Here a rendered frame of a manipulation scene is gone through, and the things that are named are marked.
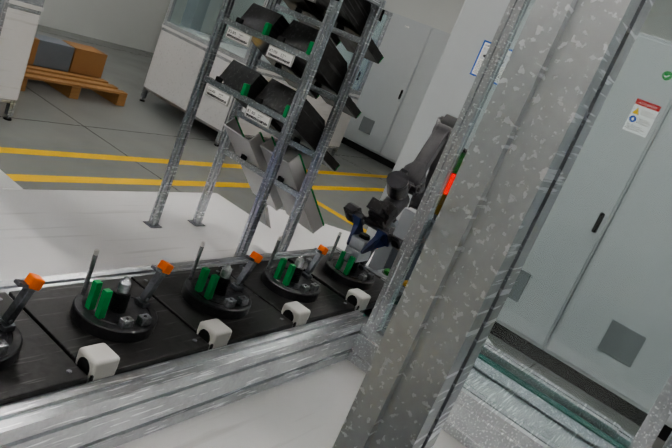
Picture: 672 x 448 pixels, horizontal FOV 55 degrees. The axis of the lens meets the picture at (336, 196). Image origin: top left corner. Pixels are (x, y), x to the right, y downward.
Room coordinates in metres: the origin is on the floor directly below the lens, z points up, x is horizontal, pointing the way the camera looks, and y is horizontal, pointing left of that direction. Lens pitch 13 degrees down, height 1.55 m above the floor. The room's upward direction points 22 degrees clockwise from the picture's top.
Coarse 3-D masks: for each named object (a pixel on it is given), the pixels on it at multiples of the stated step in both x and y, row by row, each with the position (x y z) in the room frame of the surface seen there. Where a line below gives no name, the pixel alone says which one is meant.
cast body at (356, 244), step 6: (360, 234) 1.61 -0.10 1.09; (366, 234) 1.63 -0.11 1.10; (354, 240) 1.60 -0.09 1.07; (360, 240) 1.60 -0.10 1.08; (366, 240) 1.61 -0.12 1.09; (348, 246) 1.60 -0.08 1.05; (354, 246) 1.60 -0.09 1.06; (360, 246) 1.59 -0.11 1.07; (348, 252) 1.58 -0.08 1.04; (354, 252) 1.59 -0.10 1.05; (360, 252) 1.59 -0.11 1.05; (366, 252) 1.62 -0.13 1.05; (348, 258) 1.58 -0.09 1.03; (360, 258) 1.60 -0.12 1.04; (366, 258) 1.63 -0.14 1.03
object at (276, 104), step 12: (276, 84) 1.68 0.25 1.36; (264, 96) 1.67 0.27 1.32; (276, 96) 1.65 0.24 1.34; (288, 96) 1.63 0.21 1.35; (276, 108) 1.62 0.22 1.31; (312, 108) 1.65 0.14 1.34; (276, 120) 1.72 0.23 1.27; (300, 120) 1.63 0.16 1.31; (312, 120) 1.67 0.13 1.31; (324, 120) 1.70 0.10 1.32; (300, 132) 1.65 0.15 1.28; (312, 132) 1.68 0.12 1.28; (312, 144) 1.69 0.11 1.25; (324, 156) 1.74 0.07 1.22; (336, 168) 1.78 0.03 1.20
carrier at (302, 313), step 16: (272, 256) 1.40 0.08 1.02; (240, 272) 1.37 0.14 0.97; (256, 272) 1.41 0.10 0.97; (272, 272) 1.40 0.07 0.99; (288, 272) 1.35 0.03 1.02; (304, 272) 1.45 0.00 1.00; (256, 288) 1.32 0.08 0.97; (272, 288) 1.34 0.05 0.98; (288, 288) 1.34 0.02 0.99; (304, 288) 1.35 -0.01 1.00; (320, 288) 1.47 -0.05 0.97; (272, 304) 1.28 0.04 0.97; (288, 304) 1.26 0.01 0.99; (304, 304) 1.34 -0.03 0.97; (320, 304) 1.38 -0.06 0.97; (336, 304) 1.41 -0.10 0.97; (304, 320) 1.27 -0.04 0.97
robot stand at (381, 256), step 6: (396, 222) 2.03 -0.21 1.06; (384, 246) 1.99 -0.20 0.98; (390, 246) 1.94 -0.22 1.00; (378, 252) 2.01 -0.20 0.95; (384, 252) 1.97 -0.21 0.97; (390, 252) 1.92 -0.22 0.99; (396, 252) 1.92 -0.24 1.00; (372, 258) 2.04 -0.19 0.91; (378, 258) 1.99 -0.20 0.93; (384, 258) 1.95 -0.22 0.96; (390, 258) 1.92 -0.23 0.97; (372, 264) 2.02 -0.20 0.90; (378, 264) 1.97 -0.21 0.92; (384, 264) 1.92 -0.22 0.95; (390, 264) 1.92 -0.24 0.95
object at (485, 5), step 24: (480, 0) 4.92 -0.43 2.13; (504, 0) 4.83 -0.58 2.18; (456, 24) 4.97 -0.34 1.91; (480, 24) 4.88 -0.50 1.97; (456, 48) 4.93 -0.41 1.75; (480, 48) 4.84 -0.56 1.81; (456, 72) 4.89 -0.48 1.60; (432, 96) 4.94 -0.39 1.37; (456, 96) 4.85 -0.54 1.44; (432, 120) 4.90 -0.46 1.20; (408, 144) 4.96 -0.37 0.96; (384, 192) 4.97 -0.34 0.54
